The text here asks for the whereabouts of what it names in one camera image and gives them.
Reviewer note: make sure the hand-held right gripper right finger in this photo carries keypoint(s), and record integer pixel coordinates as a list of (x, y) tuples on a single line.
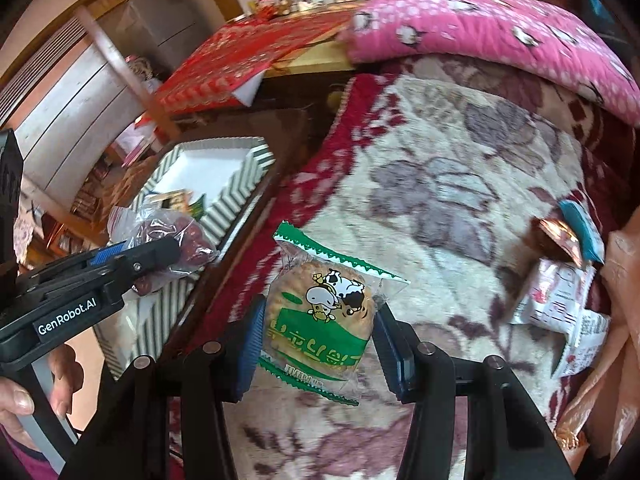
[(395, 360)]

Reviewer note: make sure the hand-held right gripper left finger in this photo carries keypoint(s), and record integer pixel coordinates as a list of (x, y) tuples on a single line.
[(250, 350)]

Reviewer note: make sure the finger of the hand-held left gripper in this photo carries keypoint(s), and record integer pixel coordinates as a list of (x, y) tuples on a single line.
[(107, 254), (150, 256)]

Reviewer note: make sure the clear bag of red dates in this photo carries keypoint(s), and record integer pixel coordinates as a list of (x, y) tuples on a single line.
[(170, 232)]

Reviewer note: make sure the green white cookie packet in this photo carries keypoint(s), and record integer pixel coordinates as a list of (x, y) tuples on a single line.
[(320, 320)]

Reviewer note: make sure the green white striped box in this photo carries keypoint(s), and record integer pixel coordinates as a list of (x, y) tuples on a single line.
[(235, 180)]

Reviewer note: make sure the person's left hand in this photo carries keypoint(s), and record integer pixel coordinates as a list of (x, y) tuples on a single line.
[(17, 400)]

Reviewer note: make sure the cluttered wooden shelf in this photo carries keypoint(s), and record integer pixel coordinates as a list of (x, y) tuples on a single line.
[(95, 185)]

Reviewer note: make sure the white slatted panel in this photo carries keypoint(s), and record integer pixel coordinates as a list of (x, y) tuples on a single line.
[(65, 90)]

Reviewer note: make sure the pink snack packet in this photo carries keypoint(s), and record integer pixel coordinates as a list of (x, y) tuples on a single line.
[(555, 295)]

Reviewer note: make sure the white snack packet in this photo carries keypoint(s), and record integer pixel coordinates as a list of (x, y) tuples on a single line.
[(587, 337)]

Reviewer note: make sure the floral fleece blanket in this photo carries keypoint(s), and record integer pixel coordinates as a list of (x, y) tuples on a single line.
[(440, 170)]

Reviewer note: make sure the copper foil snack packet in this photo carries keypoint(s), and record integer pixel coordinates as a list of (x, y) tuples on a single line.
[(556, 237)]

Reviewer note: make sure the red patterned cloth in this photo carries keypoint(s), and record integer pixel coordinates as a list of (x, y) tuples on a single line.
[(235, 60)]

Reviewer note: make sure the peach pink cloth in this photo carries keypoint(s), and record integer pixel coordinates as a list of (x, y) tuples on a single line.
[(615, 340)]

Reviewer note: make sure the teal snack packet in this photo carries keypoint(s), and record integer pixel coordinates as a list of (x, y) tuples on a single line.
[(584, 230)]

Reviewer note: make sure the grey refrigerator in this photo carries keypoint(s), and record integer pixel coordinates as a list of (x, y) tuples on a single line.
[(165, 20)]

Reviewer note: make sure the wooden table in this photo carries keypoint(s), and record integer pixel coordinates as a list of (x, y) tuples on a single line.
[(310, 57)]

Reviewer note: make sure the brown plush toy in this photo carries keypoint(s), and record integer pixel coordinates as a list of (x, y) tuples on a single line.
[(285, 7)]

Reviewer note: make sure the pink penguin print quilt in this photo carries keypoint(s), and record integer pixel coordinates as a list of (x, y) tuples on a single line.
[(475, 25)]

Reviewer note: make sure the wooden post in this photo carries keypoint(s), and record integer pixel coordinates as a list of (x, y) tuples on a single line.
[(125, 70)]

